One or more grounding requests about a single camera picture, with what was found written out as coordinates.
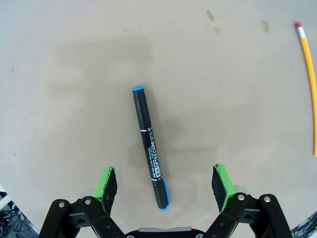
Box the grey cable bundle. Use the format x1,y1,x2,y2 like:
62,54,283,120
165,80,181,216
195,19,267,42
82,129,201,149
290,211,317,238

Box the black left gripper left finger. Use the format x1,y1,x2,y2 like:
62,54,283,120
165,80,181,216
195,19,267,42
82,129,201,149
38,166,124,238

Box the black cables on floor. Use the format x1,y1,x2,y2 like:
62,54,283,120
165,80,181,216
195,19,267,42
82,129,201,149
0,198,40,238

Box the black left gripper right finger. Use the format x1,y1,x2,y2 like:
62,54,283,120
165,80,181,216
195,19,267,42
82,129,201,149
203,163,294,238

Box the yellow pencil with pink eraser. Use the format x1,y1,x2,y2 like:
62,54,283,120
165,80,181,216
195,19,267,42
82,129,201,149
294,21,317,157

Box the black marker with blue caps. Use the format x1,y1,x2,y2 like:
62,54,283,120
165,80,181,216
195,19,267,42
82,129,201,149
132,85,170,212

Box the white table leg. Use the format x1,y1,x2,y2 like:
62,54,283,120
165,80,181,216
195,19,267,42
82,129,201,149
0,191,13,211

